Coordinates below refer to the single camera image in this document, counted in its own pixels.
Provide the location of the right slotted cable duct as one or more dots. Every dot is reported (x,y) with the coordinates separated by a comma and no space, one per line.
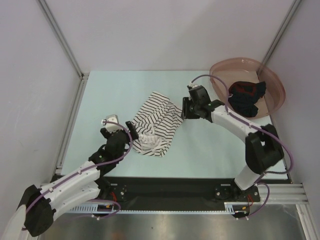
(239,207)

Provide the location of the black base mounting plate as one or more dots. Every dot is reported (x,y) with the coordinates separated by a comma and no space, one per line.
(185,207)

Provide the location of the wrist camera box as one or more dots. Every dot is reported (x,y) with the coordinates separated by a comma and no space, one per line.
(110,123)
(193,86)

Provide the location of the left aluminium frame post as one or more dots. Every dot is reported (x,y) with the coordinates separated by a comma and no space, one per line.
(52,22)

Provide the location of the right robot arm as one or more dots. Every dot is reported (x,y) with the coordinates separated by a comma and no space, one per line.
(263,149)

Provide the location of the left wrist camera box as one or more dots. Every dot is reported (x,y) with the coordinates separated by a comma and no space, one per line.
(110,123)

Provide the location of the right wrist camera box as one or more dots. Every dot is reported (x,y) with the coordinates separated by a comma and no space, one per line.
(193,86)

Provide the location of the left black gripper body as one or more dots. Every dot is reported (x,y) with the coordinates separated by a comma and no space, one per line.
(105,132)

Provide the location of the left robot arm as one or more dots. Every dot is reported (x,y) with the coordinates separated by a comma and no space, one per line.
(47,203)

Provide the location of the black white striped tank top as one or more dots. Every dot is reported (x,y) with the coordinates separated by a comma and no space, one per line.
(156,123)

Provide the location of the dark navy red tank top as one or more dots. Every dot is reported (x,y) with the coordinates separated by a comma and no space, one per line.
(243,96)

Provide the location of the brown translucent plastic basin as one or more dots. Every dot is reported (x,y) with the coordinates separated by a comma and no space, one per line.
(249,70)

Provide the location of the left slotted cable duct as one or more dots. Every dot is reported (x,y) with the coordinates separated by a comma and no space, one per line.
(94,208)

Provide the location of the right aluminium frame post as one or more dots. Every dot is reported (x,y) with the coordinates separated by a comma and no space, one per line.
(292,11)

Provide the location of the aluminium frame post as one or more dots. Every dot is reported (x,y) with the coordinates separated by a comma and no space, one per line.
(292,11)
(52,22)

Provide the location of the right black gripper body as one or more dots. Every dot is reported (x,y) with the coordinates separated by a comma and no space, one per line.
(194,109)

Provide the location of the slotted cable duct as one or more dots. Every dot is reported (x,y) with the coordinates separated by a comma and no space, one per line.
(94,208)
(239,207)

